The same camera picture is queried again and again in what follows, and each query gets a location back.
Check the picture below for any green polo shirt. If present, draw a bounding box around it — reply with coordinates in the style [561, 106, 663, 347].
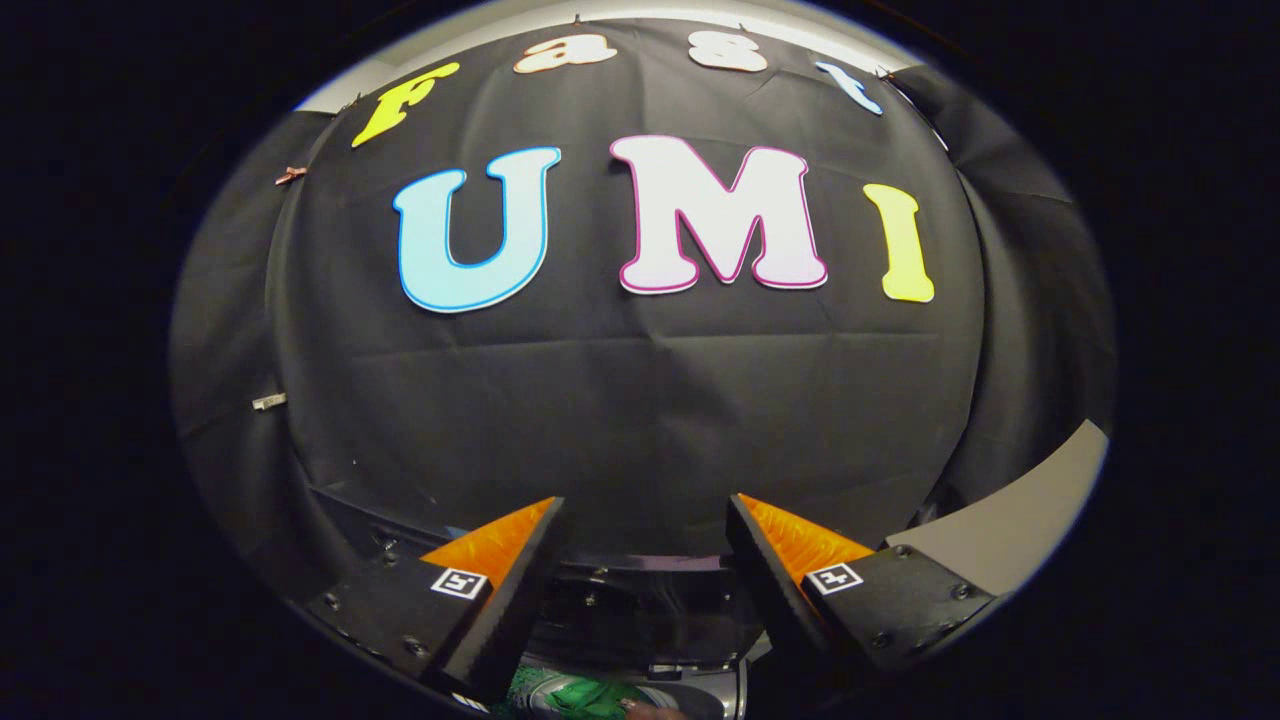
[515, 672, 691, 720]

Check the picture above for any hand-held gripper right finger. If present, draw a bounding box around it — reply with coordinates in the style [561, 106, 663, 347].
[725, 493, 999, 691]

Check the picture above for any black backdrop cloth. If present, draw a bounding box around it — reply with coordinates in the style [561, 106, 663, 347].
[170, 15, 1116, 601]

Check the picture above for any row of black clips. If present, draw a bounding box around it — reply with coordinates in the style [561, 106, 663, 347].
[340, 12, 951, 151]

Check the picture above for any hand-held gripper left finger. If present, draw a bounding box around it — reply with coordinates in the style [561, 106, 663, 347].
[305, 496, 569, 706]

